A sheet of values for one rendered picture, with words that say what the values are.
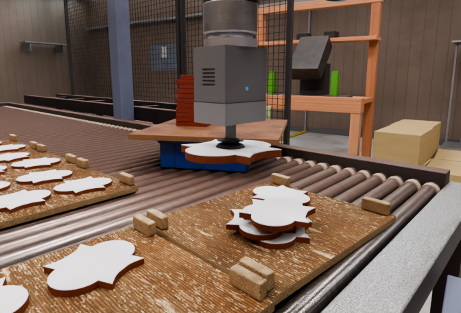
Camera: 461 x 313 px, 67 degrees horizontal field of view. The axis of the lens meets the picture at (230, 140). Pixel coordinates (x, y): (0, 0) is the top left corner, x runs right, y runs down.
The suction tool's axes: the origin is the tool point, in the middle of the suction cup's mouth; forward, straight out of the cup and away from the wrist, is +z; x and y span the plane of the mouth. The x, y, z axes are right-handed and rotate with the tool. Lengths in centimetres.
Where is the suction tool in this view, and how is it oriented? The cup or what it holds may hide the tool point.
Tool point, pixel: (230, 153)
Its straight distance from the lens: 51.4
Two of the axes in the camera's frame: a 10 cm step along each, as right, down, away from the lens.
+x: 7.1, 1.3, -6.9
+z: 0.0, 9.8, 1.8
